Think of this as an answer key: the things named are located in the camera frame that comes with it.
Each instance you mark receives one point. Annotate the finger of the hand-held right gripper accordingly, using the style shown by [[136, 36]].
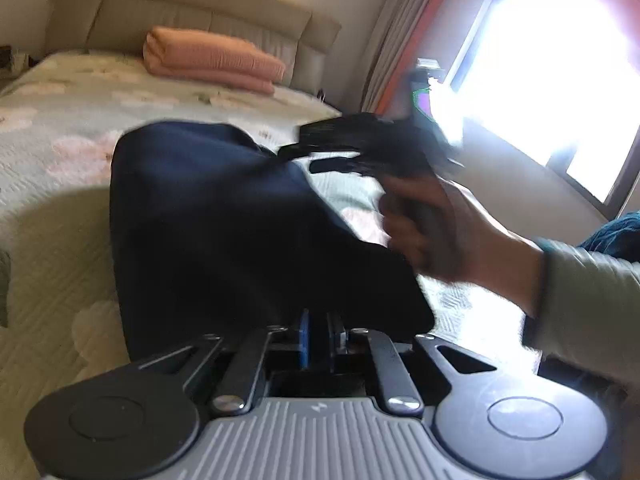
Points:
[[317, 150], [337, 166]]

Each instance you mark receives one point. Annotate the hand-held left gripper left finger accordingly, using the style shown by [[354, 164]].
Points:
[[303, 341]]

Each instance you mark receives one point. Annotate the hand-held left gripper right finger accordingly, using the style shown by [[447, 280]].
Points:
[[334, 336]]

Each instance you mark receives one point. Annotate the navy hooded jacket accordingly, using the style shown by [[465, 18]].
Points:
[[225, 240]]

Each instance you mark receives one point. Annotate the person's right forearm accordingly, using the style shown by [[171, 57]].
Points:
[[590, 305]]

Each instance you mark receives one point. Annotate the person's right hand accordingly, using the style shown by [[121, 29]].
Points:
[[480, 245]]

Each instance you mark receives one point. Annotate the beige curtain with orange edge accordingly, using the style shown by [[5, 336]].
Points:
[[405, 25]]

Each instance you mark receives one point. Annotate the folded pink blanket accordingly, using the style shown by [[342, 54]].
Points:
[[210, 57]]

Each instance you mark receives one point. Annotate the window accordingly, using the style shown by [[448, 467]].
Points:
[[560, 70]]

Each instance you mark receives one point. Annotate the beige padded headboard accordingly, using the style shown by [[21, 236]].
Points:
[[200, 5]]

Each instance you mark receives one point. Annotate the teal cloth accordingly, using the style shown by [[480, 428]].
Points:
[[617, 234]]

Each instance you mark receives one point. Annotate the floral quilted bedspread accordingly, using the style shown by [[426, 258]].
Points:
[[50, 170]]

